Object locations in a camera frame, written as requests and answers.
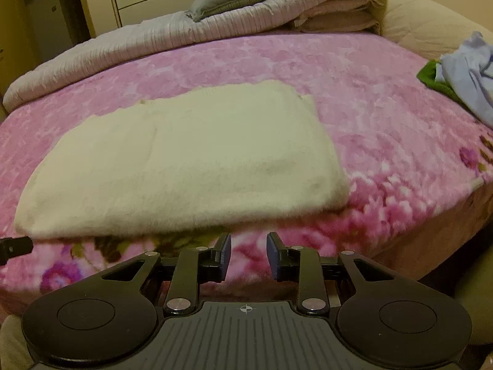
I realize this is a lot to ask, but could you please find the pink floral blanket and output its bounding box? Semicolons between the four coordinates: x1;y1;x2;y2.
0;31;493;309

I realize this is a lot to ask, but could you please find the cream knitted sweater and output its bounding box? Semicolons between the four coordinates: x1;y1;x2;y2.
13;80;351;240

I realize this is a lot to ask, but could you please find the striped folded quilt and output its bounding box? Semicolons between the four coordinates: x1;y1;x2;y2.
4;0;382;112

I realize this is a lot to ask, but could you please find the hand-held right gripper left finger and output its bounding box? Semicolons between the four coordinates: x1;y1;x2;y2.
102;232;232;316

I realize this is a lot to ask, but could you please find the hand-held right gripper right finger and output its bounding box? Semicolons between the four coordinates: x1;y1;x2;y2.
267;232;392;316

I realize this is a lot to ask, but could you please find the cream padded headboard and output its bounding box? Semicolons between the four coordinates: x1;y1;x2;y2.
379;0;493;60

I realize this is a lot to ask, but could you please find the green cloth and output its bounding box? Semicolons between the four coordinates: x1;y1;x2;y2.
418;60;463;101

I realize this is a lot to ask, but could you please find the light blue garment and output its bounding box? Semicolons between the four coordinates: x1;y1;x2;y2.
435;31;493;128

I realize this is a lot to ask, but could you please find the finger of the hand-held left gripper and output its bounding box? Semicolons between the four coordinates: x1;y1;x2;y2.
0;236;34;266

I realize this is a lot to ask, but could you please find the beige folded blanket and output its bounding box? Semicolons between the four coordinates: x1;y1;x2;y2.
287;0;386;35

